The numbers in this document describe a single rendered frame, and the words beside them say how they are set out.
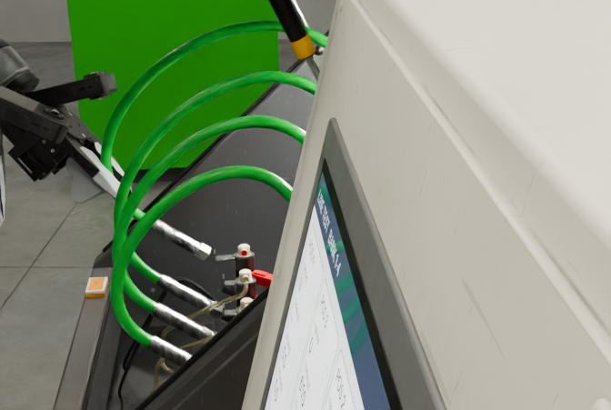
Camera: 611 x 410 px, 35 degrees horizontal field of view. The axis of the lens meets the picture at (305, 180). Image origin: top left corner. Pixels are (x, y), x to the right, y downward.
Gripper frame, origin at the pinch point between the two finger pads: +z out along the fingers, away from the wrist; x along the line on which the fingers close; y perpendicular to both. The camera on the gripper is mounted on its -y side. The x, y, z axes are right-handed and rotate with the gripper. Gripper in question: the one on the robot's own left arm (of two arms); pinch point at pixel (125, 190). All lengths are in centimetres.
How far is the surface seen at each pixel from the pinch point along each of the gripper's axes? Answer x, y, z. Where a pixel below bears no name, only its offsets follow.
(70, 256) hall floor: -249, 123, -23
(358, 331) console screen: 71, -29, 22
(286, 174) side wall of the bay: -37.0, -9.7, 12.8
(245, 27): 1.2, -26.5, -4.1
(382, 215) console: 68, -34, 18
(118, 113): 2.4, -7.1, -7.5
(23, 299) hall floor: -212, 132, -20
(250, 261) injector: -5.0, -4.3, 18.2
